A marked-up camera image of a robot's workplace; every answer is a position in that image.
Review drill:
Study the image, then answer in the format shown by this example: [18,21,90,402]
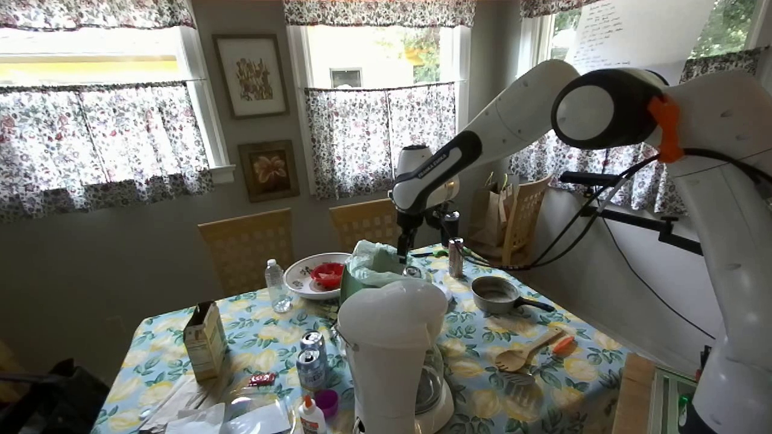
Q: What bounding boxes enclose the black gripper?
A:
[398,206,461,256]

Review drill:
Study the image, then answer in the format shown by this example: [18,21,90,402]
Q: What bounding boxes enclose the silver drink can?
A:
[448,237,462,278]

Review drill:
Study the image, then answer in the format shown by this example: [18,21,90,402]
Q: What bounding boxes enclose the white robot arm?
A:
[390,61,772,434]

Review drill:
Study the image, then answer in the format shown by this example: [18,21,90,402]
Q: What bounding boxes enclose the white bin with green liner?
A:
[339,240,423,299]

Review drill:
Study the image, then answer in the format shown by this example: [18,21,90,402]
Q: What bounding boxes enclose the green marker pen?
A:
[408,246,448,258]

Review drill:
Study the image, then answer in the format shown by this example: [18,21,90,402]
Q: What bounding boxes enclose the wooden chair right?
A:
[331,197,398,252]

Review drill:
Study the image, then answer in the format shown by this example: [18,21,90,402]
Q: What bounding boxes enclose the wooden chair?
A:
[198,208,294,295]
[331,197,398,252]

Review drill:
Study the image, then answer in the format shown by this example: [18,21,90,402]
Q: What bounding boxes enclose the metal saucepan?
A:
[471,276,549,313]

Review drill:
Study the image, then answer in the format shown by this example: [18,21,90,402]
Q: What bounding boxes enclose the white plate with red food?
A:
[284,252,347,302]

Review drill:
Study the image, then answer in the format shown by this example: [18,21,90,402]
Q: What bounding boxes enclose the wooden spoon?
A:
[495,331,561,375]

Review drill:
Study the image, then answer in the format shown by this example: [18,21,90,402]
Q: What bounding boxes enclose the white coffee maker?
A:
[338,278,453,434]

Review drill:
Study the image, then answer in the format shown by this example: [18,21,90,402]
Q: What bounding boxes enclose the clear plastic bottle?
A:
[265,258,291,313]

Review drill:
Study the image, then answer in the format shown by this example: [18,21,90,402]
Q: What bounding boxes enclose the framed floral picture lower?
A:
[239,141,300,203]

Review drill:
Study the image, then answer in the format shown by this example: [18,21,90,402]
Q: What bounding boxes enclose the framed floral picture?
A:
[215,35,287,119]
[239,141,300,203]

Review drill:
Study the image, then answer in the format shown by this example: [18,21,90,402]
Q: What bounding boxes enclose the small decorated can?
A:
[296,332,327,393]

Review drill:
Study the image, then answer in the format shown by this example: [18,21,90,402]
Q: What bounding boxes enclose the wooden chair left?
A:
[198,208,294,295]

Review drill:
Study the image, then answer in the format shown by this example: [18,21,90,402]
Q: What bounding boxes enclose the lemon print tablecloth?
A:
[92,256,626,434]

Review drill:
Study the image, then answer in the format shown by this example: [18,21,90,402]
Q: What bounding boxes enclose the white glue bottle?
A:
[300,396,327,434]

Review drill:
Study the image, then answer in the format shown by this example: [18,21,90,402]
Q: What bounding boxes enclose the framed floral picture upper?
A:
[215,35,287,119]

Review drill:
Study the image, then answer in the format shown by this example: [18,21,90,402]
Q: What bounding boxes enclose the green carton box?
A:
[184,302,230,383]

